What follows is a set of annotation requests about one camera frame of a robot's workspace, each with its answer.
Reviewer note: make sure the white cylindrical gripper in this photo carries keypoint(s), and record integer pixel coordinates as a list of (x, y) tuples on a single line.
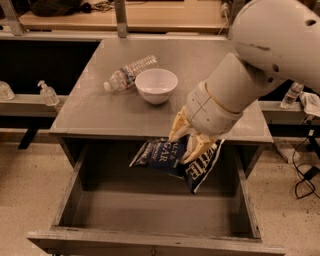
[(207, 111)]

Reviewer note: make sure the open grey top drawer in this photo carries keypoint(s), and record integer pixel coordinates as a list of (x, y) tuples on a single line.
[(112, 209)]

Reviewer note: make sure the left sanitizer pump bottle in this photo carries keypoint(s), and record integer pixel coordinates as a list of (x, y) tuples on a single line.
[(48, 94)]

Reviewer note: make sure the small water bottle right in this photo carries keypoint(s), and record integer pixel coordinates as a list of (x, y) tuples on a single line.
[(292, 95)]

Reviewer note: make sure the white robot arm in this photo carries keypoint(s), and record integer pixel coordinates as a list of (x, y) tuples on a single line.
[(273, 40)]

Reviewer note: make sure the blue kettle chip bag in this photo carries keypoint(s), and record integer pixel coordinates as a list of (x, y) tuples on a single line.
[(166, 156)]

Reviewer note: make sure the white ceramic bowl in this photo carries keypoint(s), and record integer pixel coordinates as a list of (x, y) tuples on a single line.
[(156, 85)]

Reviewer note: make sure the black bag on workbench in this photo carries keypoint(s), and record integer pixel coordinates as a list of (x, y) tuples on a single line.
[(56, 8)]

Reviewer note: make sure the grey wooden cabinet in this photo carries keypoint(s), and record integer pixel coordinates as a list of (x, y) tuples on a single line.
[(92, 113)]

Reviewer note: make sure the clear plastic water bottle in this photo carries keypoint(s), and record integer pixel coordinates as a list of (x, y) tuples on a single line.
[(124, 78)]

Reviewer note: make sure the clear container far left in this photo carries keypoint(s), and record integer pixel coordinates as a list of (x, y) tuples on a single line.
[(6, 92)]

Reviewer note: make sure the wooden workbench background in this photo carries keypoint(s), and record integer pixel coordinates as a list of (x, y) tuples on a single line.
[(195, 16)]

